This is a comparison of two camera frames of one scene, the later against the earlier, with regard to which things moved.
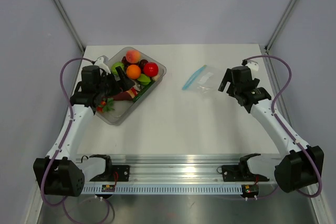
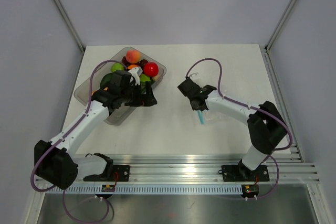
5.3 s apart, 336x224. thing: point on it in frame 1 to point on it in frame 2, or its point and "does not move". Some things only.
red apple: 150,69 does not move
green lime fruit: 144,80 does not move
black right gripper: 227,78 to 196,109
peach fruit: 133,56 does not move
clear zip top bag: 205,81 to 214,118
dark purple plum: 142,63 does not move
